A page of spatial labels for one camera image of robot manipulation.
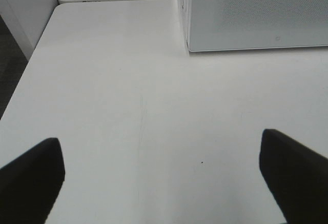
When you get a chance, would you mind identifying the white microwave door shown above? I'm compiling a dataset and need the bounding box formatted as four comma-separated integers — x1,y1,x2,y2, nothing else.
183,0,327,52

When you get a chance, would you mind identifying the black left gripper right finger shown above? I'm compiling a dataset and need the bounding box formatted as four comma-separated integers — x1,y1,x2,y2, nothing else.
259,129,327,223

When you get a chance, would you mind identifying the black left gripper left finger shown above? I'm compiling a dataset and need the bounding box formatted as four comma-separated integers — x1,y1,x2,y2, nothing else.
1,138,65,223

